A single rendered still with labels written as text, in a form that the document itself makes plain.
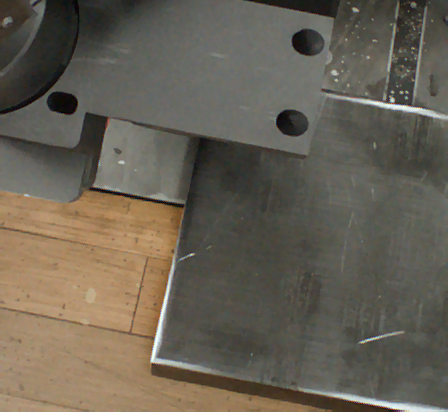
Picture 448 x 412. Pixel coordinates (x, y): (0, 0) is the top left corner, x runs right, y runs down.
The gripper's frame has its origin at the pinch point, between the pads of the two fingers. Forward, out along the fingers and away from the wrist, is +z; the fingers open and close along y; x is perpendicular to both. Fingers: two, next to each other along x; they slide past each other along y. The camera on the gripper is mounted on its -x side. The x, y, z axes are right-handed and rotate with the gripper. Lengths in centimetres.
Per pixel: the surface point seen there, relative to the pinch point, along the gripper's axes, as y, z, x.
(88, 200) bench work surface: -5.2, 10.2, -1.1
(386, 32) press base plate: 6.9, 15.6, -14.5
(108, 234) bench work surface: -6.6, 9.5, -2.5
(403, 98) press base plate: 3.3, 14.0, -15.9
